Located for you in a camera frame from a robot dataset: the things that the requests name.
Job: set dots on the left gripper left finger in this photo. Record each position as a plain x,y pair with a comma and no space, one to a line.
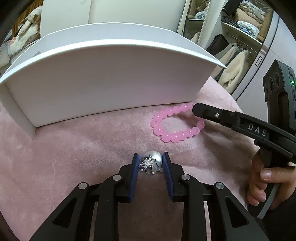
129,174

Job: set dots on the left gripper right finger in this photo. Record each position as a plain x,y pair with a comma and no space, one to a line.
173,173

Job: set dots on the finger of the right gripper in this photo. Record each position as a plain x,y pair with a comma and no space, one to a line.
242,125

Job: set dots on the silver moon star brooch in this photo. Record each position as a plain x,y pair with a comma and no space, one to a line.
151,163

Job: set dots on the person's right hand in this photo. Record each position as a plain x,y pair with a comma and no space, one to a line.
260,177

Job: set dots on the cream fleece coat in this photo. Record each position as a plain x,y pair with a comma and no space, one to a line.
231,77

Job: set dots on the grey hanging coat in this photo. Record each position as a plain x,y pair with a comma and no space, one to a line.
224,56

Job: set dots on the pink plush blanket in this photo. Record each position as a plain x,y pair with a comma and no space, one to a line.
36,175

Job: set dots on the black hanging jacket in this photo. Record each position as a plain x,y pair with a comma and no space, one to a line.
218,44

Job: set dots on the open wardrobe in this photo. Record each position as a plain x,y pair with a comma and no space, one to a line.
201,21

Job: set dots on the white storage box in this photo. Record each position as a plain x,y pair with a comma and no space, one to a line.
95,68

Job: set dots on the folded clothes stack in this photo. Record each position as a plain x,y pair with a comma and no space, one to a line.
252,17

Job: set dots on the pile of clothes and bags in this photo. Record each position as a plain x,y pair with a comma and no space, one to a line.
28,31

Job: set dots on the black tracker camera box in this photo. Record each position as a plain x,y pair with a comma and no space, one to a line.
279,88

